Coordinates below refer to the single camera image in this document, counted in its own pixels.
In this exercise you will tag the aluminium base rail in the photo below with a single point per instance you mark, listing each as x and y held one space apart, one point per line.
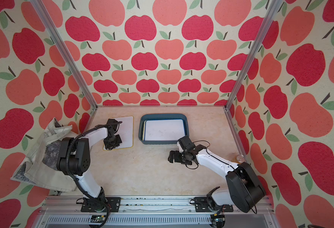
152 212

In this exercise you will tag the left aluminium frame post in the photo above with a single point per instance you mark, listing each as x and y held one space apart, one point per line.
64 52

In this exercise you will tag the right aluminium frame post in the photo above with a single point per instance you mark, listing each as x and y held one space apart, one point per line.
256 45

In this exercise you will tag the aluminium frame post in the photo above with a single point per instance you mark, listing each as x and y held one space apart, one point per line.
256 45
64 52

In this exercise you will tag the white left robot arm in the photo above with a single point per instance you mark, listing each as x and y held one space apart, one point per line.
74 161

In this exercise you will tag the orange drink can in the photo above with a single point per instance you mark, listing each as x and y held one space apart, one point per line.
239 159

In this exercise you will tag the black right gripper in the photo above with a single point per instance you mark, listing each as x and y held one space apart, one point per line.
171 156

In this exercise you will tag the yellow-framed whiteboard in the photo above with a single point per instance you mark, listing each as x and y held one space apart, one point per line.
122 126

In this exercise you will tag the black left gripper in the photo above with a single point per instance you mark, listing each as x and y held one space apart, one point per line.
108 146

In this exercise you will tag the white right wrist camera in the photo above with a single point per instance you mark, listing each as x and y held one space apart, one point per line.
181 150

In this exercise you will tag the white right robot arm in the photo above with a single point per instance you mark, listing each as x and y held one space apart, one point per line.
244 190

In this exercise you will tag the beige printed tote bag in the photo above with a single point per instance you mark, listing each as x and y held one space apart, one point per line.
38 168

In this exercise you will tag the dark teal storage box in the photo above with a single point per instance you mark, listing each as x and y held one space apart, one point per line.
160 117

